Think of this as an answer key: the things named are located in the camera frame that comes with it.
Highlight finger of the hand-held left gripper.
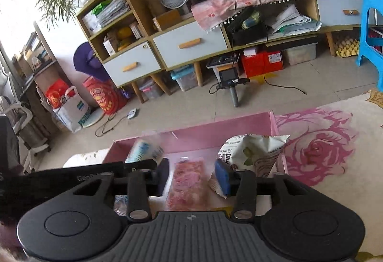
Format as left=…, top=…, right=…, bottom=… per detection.
left=123, top=159, right=159, bottom=173

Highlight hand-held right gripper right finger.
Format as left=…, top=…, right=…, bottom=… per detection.
left=214, top=159, right=354, bottom=222

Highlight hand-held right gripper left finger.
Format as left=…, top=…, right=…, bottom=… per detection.
left=30, top=157, right=170, bottom=222

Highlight pink speckled snack packet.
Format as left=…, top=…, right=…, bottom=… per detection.
left=166, top=159, right=211, bottom=211

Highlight white green-print snack bag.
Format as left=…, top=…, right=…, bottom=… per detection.
left=209, top=133, right=291, bottom=200

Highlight pink cardboard box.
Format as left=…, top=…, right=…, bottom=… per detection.
left=102, top=111, right=290, bottom=212

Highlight white round base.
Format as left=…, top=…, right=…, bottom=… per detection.
left=81, top=108, right=105, bottom=128

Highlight white paper bag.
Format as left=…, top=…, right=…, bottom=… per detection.
left=53, top=85, right=92, bottom=133

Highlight clear plastic storage box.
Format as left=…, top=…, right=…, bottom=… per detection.
left=139, top=78, right=163, bottom=100

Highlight white office chair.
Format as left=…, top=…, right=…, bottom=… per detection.
left=0, top=95, right=50, bottom=174

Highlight red printed gift bucket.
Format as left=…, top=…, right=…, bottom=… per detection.
left=83, top=77, right=128, bottom=114

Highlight red gift bag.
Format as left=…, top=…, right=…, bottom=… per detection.
left=46, top=78, right=74, bottom=110

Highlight blue-lid storage box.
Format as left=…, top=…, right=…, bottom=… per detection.
left=170, top=65, right=199, bottom=92

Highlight tall wooden shelf cabinet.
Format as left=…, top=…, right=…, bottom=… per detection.
left=76, top=0, right=169, bottom=104

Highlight floral printed blanket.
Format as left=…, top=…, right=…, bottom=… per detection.
left=63, top=90, right=383, bottom=262

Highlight wooden bookshelf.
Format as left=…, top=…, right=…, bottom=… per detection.
left=12, top=23, right=72, bottom=137

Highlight black white electronic device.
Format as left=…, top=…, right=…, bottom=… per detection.
left=206, top=53, right=240, bottom=71

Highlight purple sun hat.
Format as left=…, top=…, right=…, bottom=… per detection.
left=73, top=42, right=111, bottom=83

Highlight red cardboard box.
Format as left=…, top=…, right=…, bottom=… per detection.
left=241, top=50, right=284, bottom=78

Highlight small white carton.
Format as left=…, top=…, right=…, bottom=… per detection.
left=103, top=36, right=118, bottom=56

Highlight yellow packet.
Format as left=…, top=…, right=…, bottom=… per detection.
left=115, top=26, right=134, bottom=51

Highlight wooden drawer cabinet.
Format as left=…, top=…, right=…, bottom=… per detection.
left=150, top=15, right=232, bottom=87

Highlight small medicine boxes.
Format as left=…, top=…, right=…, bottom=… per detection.
left=129, top=22, right=142, bottom=39

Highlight translucent storage box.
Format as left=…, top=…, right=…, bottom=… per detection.
left=283, top=42, right=317, bottom=66

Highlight black bag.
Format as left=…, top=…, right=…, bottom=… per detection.
left=226, top=6, right=268, bottom=45

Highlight brown cardboard box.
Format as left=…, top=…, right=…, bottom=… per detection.
left=152, top=9, right=181, bottom=32

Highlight white shelf box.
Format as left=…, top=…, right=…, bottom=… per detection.
left=82, top=11, right=102, bottom=34

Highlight stack of papers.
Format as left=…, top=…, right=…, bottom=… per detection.
left=94, top=0, right=130, bottom=28

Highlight green plastic packet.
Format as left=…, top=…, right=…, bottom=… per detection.
left=91, top=0, right=114, bottom=16

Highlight pink tasselled cloth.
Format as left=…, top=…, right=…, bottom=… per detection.
left=191, top=0, right=349, bottom=35

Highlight folded cloth pile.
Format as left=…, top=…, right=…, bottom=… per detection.
left=265, top=4, right=322, bottom=35

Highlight yellow egg tray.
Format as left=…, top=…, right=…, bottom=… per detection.
left=334, top=38, right=361, bottom=57

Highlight black device with grey handle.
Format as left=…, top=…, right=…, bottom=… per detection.
left=209, top=67, right=250, bottom=107

